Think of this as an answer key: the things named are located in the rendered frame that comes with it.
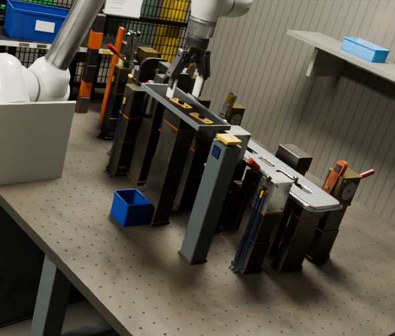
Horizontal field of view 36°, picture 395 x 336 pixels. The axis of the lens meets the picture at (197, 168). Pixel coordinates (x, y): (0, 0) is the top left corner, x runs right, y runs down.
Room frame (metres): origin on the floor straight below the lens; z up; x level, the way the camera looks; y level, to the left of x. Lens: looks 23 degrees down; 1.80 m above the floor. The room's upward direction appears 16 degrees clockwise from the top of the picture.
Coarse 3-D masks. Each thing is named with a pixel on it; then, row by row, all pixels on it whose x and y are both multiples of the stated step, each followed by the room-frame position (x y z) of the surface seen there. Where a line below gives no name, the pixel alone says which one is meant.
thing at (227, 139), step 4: (216, 136) 1.82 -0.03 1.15; (220, 136) 1.81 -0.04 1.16; (224, 136) 1.82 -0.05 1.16; (228, 136) 1.83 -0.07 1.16; (232, 136) 1.84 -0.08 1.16; (224, 140) 1.79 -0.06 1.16; (228, 140) 1.79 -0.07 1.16; (232, 140) 1.80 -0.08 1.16; (236, 140) 1.81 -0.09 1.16; (228, 144) 1.78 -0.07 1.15; (232, 144) 1.79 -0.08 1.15; (236, 144) 1.81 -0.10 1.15; (240, 144) 1.82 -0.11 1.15
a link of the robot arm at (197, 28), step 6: (192, 18) 1.98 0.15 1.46; (192, 24) 1.98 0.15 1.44; (198, 24) 1.97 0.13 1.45; (204, 24) 1.97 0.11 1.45; (210, 24) 1.98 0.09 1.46; (216, 24) 2.01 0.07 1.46; (192, 30) 1.98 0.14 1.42; (198, 30) 1.97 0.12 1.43; (204, 30) 1.97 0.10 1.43; (210, 30) 1.98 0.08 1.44; (198, 36) 1.97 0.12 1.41; (204, 36) 1.97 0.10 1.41; (210, 36) 1.99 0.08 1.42
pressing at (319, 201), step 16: (192, 96) 2.68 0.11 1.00; (256, 144) 2.29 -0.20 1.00; (256, 160) 2.12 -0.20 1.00; (272, 160) 2.16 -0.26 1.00; (288, 176) 2.06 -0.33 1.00; (304, 192) 1.95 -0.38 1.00; (320, 192) 1.99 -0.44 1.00; (304, 208) 1.84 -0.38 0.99; (320, 208) 1.86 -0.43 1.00; (336, 208) 1.91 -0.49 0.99
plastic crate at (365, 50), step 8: (344, 40) 4.12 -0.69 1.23; (352, 40) 4.08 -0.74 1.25; (360, 40) 4.24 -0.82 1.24; (344, 48) 4.11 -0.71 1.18; (352, 48) 4.07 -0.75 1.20; (360, 48) 4.03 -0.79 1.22; (368, 48) 4.00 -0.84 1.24; (376, 48) 4.15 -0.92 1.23; (360, 56) 4.02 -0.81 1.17; (368, 56) 3.98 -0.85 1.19; (376, 56) 3.99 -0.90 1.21; (384, 56) 4.06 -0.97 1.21
